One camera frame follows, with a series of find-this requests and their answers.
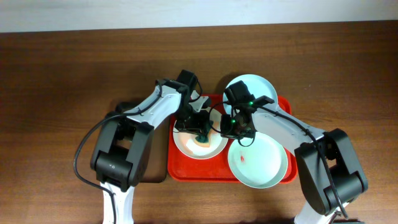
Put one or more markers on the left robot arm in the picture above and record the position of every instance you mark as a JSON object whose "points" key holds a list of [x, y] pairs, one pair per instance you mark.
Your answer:
{"points": [[121, 154]]}

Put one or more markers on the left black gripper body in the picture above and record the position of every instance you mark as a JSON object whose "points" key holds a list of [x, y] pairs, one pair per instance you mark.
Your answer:
{"points": [[196, 126]]}

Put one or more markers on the pale blue plate top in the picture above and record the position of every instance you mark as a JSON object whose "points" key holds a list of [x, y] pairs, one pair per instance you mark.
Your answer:
{"points": [[258, 86]]}

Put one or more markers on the black rectangular tray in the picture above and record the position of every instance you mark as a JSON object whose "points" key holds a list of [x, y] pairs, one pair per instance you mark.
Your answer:
{"points": [[156, 171]]}

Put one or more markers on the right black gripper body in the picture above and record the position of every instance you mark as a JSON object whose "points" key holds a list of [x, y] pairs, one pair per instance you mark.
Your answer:
{"points": [[226, 125]]}

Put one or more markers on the green and yellow sponge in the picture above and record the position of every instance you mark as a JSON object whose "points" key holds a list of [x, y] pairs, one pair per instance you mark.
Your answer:
{"points": [[212, 132]]}

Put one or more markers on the white plate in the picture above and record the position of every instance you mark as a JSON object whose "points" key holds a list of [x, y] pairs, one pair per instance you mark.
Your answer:
{"points": [[187, 144]]}

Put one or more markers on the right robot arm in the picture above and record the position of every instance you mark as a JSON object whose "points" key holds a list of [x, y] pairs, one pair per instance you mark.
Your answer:
{"points": [[329, 170]]}

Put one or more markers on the pale blue plate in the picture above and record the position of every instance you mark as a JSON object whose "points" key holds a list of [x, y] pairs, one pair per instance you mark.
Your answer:
{"points": [[258, 86], [259, 163]]}

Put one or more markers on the pale blue plate bottom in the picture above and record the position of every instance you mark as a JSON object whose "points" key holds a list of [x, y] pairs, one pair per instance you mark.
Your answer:
{"points": [[259, 163]]}

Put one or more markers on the red plastic tray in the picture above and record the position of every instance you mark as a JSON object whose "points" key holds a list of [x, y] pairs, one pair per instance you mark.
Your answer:
{"points": [[216, 169]]}

